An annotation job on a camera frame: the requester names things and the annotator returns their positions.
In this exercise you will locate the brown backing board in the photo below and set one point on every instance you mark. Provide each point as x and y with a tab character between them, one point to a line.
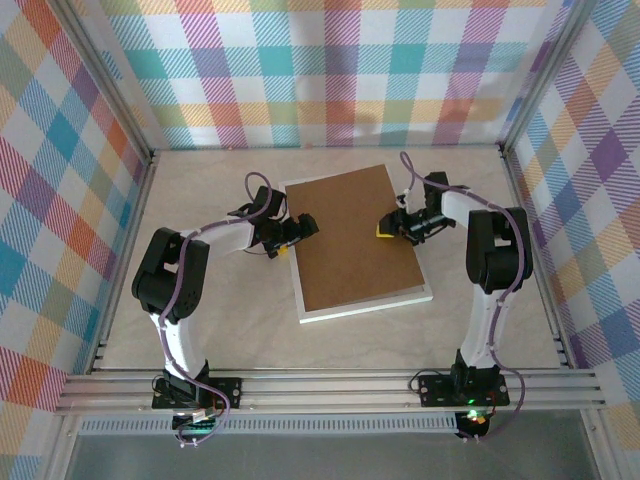
350	240

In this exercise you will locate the white picture frame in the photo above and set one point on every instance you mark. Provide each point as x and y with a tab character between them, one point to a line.
360	307

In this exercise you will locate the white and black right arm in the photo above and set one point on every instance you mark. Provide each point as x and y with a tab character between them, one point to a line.
457	205

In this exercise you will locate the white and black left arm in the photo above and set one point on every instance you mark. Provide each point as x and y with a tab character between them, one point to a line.
220	237

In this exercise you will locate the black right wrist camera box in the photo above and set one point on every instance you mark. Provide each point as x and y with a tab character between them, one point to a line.
389	221

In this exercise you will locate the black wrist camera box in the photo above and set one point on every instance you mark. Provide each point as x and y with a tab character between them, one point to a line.
389	221
306	226

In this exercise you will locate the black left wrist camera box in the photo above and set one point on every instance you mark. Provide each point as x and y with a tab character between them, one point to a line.
306	226

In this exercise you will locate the aluminium table side rail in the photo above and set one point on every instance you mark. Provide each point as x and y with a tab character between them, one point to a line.
137	200
548	300

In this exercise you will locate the aluminium mounting rail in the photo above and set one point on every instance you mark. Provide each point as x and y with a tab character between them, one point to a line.
325	390

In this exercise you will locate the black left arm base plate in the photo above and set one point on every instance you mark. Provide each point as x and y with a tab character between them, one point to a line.
225	390

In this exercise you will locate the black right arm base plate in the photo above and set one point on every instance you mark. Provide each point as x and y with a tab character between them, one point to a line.
440	390

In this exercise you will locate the aluminium corner post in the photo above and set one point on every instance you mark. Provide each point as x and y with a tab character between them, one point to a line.
115	85
539	75

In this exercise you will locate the aluminium frame leg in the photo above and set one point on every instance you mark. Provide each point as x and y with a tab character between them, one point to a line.
62	450
600	450

